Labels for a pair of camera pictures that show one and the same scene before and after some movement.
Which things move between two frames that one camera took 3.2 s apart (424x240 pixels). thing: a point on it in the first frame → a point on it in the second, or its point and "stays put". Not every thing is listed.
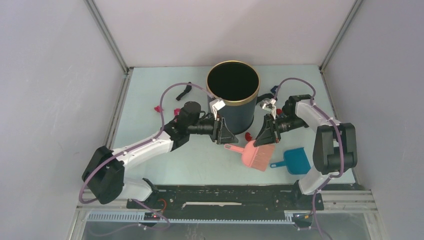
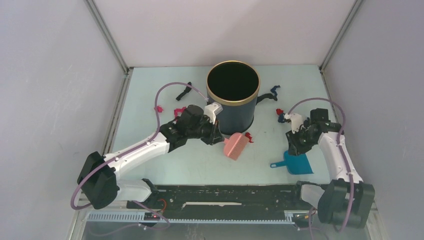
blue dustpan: (296, 160) stays put
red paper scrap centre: (248, 136) stays put
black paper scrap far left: (188, 89) stays put
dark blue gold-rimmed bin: (236, 84) stays put
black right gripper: (266, 135) → (294, 148)
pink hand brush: (259, 157) → (234, 145)
